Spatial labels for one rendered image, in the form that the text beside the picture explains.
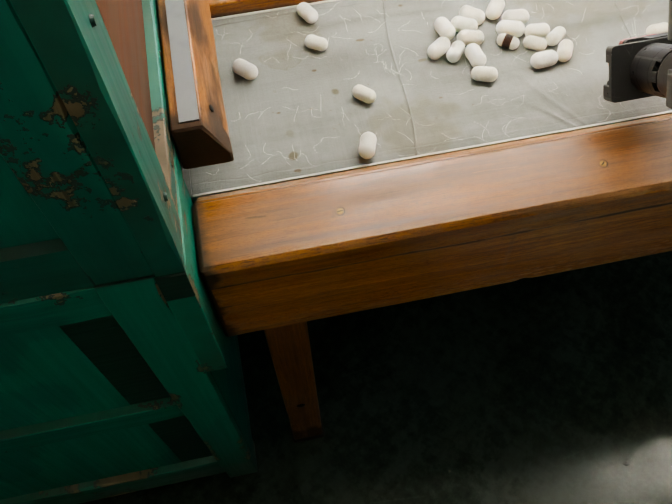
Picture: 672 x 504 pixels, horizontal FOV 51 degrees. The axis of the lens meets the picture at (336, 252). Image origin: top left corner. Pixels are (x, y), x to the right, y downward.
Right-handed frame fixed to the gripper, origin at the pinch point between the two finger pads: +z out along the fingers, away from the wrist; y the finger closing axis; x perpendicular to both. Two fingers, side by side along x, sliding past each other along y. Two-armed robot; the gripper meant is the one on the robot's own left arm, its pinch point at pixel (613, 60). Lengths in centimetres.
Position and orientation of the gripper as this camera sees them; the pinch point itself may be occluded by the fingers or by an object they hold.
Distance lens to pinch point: 99.1
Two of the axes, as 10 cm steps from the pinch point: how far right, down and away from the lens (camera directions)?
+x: 1.5, 9.2, 3.7
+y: -9.8, 1.8, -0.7
